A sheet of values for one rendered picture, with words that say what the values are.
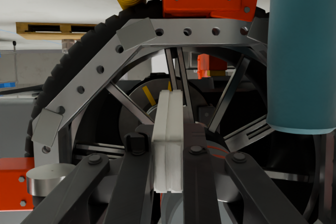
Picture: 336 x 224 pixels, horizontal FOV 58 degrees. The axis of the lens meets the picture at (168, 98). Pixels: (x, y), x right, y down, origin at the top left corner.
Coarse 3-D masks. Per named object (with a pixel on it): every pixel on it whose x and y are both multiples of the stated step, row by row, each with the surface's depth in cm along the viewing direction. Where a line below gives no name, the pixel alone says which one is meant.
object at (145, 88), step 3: (168, 84) 102; (144, 87) 102; (168, 87) 102; (144, 90) 102; (147, 90) 102; (147, 93) 102; (150, 93) 102; (147, 96) 102; (150, 96) 102; (150, 99) 102; (153, 99) 102; (150, 102) 102; (153, 102) 102
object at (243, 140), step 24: (144, 48) 56; (168, 48) 58; (192, 48) 68; (216, 48) 61; (240, 48) 56; (120, 72) 63; (168, 72) 59; (240, 72) 59; (264, 72) 62; (96, 96) 60; (120, 96) 58; (264, 96) 78; (72, 120) 56; (96, 120) 78; (144, 120) 59; (192, 120) 59; (216, 120) 60; (264, 120) 60; (72, 144) 57; (96, 144) 60; (240, 144) 60; (288, 144) 71; (312, 144) 60; (264, 168) 61; (288, 168) 71; (312, 168) 60; (288, 192) 68; (312, 192) 60
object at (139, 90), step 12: (144, 84) 102; (156, 84) 102; (180, 84) 102; (132, 96) 102; (144, 96) 102; (156, 96) 102; (192, 96) 103; (144, 108) 103; (156, 108) 98; (120, 120) 103; (132, 120) 103; (120, 132) 103
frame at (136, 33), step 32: (128, 32) 47; (192, 32) 47; (224, 32) 48; (256, 32) 48; (96, 64) 47; (64, 96) 48; (32, 128) 48; (64, 128) 52; (64, 160) 53; (320, 160) 56; (320, 192) 57
